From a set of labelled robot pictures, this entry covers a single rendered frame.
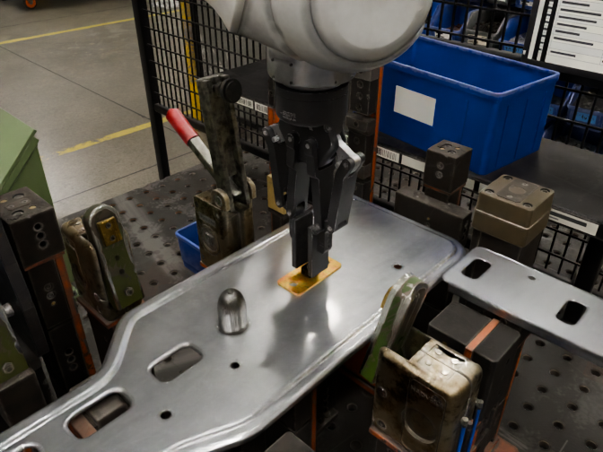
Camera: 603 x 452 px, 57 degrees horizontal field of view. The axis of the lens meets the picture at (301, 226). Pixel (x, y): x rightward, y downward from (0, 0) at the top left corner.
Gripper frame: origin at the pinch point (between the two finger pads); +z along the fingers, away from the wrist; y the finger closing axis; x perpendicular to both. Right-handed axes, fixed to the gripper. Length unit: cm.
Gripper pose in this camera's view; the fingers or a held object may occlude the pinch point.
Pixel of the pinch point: (310, 244)
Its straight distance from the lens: 67.0
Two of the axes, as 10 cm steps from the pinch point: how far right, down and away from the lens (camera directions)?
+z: 0.0, 8.4, 5.4
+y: 7.2, 3.7, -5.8
